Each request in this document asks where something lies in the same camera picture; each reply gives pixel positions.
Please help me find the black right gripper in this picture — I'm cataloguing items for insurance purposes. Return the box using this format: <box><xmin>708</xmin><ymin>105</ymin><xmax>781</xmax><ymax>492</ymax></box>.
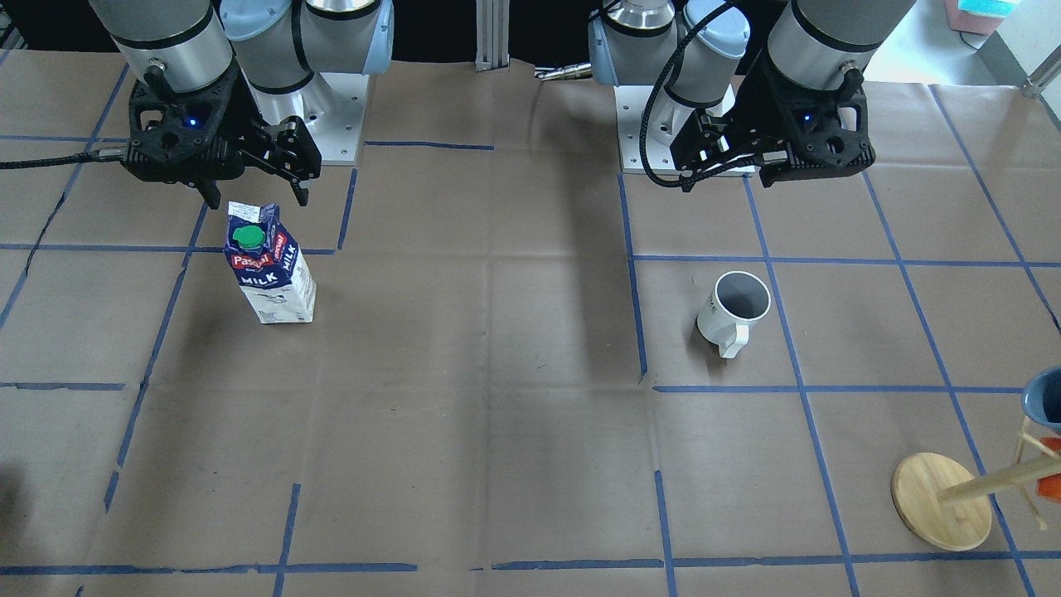
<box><xmin>124</xmin><ymin>68</ymin><xmax>321</xmax><ymax>211</ymax></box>

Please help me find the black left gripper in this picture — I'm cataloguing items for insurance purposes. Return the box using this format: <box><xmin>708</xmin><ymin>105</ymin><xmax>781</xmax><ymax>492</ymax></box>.
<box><xmin>669</xmin><ymin>51</ymin><xmax>879</xmax><ymax>192</ymax></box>

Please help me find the blue white milk carton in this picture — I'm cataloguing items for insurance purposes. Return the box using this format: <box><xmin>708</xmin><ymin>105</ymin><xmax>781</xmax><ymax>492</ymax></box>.
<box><xmin>223</xmin><ymin>201</ymin><xmax>317</xmax><ymax>324</ymax></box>

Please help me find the white mug grey inside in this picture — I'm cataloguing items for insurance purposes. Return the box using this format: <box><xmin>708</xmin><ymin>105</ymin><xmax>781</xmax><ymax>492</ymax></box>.
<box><xmin>695</xmin><ymin>269</ymin><xmax>772</xmax><ymax>359</ymax></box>

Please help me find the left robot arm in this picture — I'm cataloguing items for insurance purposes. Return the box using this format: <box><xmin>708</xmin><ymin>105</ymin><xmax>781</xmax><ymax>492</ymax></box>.
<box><xmin>587</xmin><ymin>1</ymin><xmax>914</xmax><ymax>192</ymax></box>

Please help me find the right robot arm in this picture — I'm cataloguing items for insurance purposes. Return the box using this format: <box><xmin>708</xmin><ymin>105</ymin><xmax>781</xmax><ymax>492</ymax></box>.
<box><xmin>90</xmin><ymin>1</ymin><xmax>395</xmax><ymax>209</ymax></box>

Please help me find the blue mug on stand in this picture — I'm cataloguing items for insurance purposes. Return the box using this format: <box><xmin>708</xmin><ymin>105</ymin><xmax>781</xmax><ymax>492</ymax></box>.
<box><xmin>1020</xmin><ymin>366</ymin><xmax>1060</xmax><ymax>435</ymax></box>

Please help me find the wooden mug tree stand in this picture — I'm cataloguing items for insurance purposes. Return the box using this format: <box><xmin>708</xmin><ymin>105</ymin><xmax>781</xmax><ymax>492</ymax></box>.
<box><xmin>890</xmin><ymin>417</ymin><xmax>1060</xmax><ymax>551</ymax></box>

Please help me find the orange mug on stand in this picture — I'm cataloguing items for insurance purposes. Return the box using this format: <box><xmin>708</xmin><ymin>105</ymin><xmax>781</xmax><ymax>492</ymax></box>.
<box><xmin>1037</xmin><ymin>437</ymin><xmax>1061</xmax><ymax>503</ymax></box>

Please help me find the black braided cable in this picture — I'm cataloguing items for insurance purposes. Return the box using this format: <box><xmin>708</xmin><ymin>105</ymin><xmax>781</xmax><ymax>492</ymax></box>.
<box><xmin>640</xmin><ymin>0</ymin><xmax>763</xmax><ymax>188</ymax></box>

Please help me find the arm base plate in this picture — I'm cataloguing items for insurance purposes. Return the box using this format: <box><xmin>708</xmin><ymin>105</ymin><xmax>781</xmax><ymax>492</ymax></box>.
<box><xmin>251</xmin><ymin>73</ymin><xmax>371</xmax><ymax>166</ymax></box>
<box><xmin>613</xmin><ymin>85</ymin><xmax>694</xmax><ymax>177</ymax></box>

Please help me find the aluminium frame post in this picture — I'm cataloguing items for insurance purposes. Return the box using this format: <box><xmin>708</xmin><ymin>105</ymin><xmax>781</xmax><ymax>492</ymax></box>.
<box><xmin>474</xmin><ymin>0</ymin><xmax>511</xmax><ymax>72</ymax></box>

